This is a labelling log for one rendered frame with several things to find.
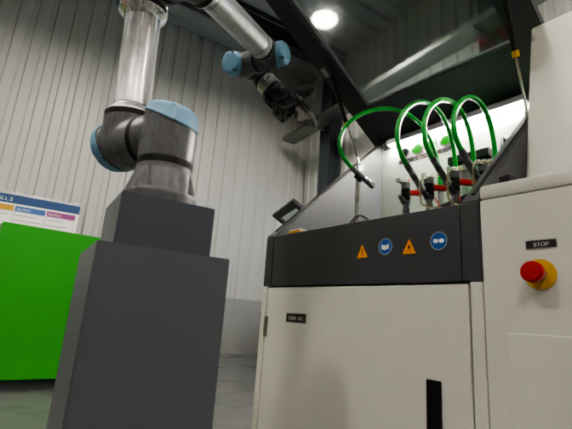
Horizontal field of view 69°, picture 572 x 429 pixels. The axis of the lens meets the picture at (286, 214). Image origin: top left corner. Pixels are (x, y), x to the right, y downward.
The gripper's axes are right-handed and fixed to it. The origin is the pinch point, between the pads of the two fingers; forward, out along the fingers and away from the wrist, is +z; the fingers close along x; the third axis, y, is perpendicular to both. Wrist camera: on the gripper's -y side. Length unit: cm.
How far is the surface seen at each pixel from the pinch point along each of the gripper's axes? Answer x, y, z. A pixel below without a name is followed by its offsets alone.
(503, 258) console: 40, 20, 66
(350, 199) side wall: -27.7, -4.0, 21.0
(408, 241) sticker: 26, 23, 51
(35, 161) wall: -460, 105, -453
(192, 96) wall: -525, -193, -472
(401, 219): 25, 20, 46
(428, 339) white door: 25, 35, 68
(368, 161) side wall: -29.5, -23.7, 12.4
